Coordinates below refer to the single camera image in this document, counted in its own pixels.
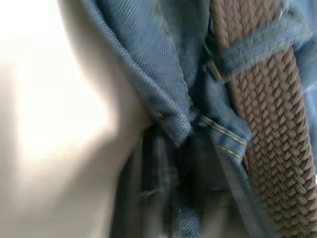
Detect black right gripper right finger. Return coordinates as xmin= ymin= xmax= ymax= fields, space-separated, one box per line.
xmin=184 ymin=137 xmax=267 ymax=238

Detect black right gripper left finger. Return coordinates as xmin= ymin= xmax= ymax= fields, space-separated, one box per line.
xmin=118 ymin=125 xmax=183 ymax=238

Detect brown braided belt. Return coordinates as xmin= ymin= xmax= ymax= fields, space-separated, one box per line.
xmin=210 ymin=0 xmax=317 ymax=238

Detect blue denim shorts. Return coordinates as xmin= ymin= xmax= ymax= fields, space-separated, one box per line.
xmin=81 ymin=0 xmax=317 ymax=238

